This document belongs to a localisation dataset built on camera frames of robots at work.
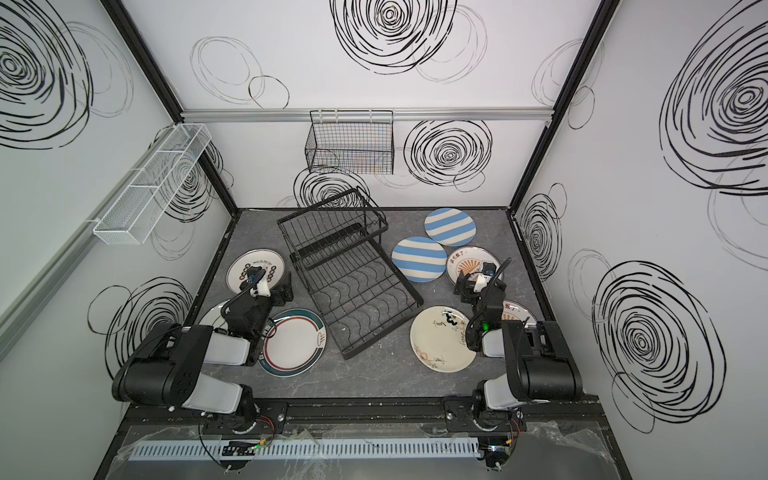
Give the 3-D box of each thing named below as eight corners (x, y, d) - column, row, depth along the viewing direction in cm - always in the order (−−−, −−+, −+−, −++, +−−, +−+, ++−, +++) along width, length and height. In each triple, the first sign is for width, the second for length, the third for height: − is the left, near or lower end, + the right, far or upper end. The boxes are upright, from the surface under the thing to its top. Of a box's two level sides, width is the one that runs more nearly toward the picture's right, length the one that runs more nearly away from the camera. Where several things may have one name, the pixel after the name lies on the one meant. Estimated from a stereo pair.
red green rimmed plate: (257, 377, 82) (253, 374, 79) (274, 311, 94) (271, 307, 92) (321, 377, 82) (319, 374, 79) (330, 311, 94) (328, 307, 92)
